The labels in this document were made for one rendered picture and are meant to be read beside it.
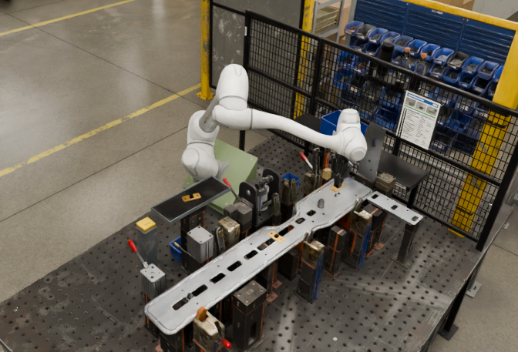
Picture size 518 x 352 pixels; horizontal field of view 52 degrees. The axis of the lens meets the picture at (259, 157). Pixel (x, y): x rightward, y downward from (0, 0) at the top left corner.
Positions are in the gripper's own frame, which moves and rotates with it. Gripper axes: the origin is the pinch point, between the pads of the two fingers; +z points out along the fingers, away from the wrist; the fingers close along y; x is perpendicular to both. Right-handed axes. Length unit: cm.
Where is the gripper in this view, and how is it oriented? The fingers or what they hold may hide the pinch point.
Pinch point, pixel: (338, 180)
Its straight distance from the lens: 276.3
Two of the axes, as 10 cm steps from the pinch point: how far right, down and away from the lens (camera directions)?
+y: 7.2, 4.2, -5.5
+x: 6.9, -3.8, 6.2
